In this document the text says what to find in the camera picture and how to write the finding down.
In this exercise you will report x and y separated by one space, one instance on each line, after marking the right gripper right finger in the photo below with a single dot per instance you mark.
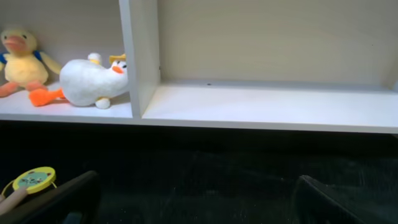
314 205

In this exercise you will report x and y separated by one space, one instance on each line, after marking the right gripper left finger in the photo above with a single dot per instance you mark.
62 205

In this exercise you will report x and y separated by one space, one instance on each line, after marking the yellow rattle drum toy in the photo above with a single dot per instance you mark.
34 179

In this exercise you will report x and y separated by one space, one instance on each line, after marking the white shelf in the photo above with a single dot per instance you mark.
248 105

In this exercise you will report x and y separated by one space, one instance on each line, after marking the white plush duck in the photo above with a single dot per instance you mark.
87 84

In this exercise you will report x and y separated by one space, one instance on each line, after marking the yellow plush duck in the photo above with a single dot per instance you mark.
25 68

